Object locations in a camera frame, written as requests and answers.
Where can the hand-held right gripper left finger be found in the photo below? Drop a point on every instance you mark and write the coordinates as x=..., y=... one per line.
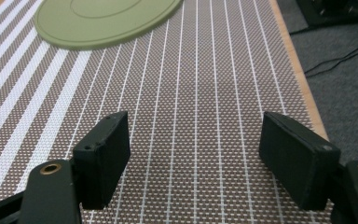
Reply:
x=101, y=161

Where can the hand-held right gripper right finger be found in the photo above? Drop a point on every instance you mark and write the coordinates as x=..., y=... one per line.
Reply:
x=295, y=161

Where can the brown white striped woven placemat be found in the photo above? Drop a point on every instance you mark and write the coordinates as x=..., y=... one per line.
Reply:
x=180, y=102

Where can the green round silicone mat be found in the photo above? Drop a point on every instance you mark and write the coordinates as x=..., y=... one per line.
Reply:
x=105, y=21

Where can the black equipment base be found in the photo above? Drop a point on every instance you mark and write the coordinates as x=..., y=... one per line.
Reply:
x=335, y=11

